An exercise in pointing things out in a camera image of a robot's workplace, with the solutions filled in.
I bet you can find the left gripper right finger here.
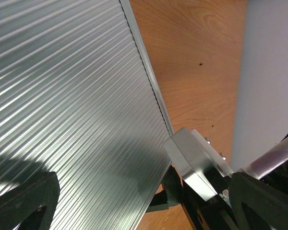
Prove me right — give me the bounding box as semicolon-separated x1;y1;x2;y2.
229;172;288;230

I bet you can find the aluminium poker case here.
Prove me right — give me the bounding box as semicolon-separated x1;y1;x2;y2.
0;0;233;230

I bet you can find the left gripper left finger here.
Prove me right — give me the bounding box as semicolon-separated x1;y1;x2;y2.
0;172;60;230

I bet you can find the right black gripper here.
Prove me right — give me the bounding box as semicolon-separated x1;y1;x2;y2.
146;163;238;230

